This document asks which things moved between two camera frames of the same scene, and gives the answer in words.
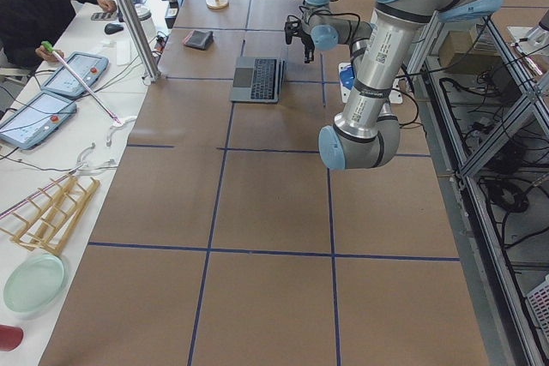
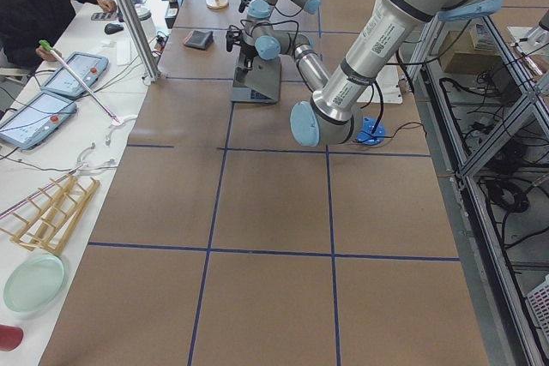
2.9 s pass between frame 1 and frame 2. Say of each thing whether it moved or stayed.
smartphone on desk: stayed
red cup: stayed
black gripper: moved
